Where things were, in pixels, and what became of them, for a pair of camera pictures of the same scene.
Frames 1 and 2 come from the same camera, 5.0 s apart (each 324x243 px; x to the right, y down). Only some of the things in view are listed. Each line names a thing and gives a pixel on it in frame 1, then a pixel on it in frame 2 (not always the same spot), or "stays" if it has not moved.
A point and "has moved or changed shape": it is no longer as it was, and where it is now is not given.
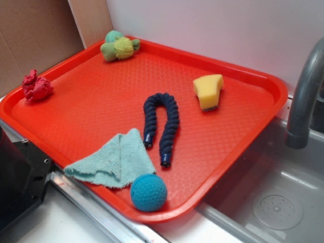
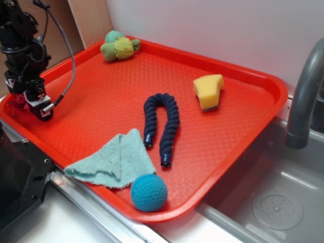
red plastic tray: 148,134 stays
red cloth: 36,88 has moved or changed shape
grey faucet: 308,114 stays
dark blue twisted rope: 168,102 stays
